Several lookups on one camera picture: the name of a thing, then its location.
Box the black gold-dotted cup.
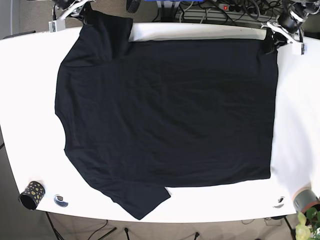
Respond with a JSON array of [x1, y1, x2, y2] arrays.
[[18, 181, 46, 211]]

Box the left silver table grommet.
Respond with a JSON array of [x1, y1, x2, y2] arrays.
[[53, 194, 69, 208]]

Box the black T-shirt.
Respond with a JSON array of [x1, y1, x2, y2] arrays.
[[55, 10, 278, 220]]

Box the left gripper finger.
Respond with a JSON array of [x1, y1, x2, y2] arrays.
[[261, 29, 277, 55]]

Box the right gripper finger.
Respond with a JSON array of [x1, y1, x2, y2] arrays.
[[82, 5, 95, 25]]

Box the right silver table grommet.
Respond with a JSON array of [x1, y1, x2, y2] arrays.
[[272, 196, 287, 209]]

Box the silver table grommet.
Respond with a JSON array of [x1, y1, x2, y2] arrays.
[[53, 194, 69, 208], [272, 196, 287, 209]]

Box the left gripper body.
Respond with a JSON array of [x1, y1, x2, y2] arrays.
[[265, 17, 306, 55]]

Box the grey flower pot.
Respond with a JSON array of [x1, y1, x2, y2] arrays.
[[293, 188, 320, 214]]

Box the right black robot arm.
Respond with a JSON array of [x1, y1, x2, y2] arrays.
[[48, 0, 94, 33]]

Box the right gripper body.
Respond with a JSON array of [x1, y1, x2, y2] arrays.
[[48, 0, 93, 31]]

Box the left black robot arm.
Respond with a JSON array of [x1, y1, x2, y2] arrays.
[[261, 0, 320, 55]]

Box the green potted plant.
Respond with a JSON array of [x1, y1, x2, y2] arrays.
[[295, 207, 320, 240]]

